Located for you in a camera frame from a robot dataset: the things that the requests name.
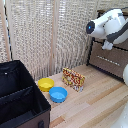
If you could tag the red yellow patterned snack box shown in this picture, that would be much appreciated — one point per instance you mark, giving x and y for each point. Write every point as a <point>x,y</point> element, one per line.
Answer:
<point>73,79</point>

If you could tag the blue plastic bowl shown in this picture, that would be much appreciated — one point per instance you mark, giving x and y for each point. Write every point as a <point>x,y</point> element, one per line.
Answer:
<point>58,94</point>

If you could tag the beige woven folding screen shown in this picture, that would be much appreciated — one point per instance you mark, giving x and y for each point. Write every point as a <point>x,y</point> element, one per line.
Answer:
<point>30,33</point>

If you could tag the yellow plastic bowl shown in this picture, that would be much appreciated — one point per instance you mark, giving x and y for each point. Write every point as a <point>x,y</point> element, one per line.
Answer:
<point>45,84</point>

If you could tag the black fabric storage box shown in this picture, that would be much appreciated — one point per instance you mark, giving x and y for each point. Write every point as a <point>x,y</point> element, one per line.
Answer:
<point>16,96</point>

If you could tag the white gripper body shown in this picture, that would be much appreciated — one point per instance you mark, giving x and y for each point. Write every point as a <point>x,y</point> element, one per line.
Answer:
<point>107,45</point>

